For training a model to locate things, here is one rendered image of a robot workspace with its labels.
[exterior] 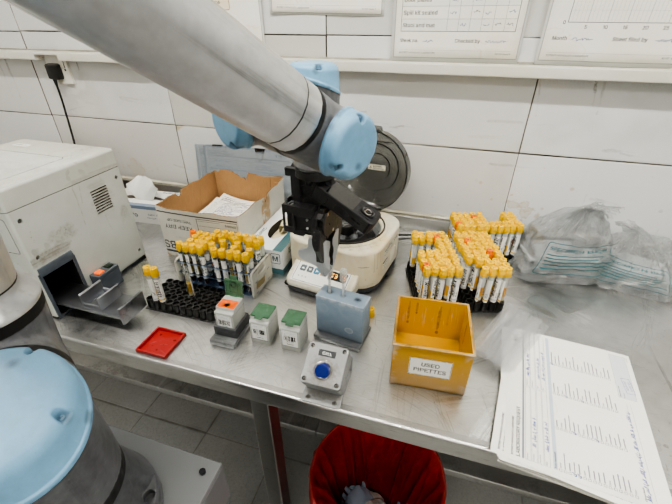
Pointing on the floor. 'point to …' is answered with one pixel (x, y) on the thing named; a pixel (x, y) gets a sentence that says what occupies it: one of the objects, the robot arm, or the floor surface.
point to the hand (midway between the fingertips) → (329, 270)
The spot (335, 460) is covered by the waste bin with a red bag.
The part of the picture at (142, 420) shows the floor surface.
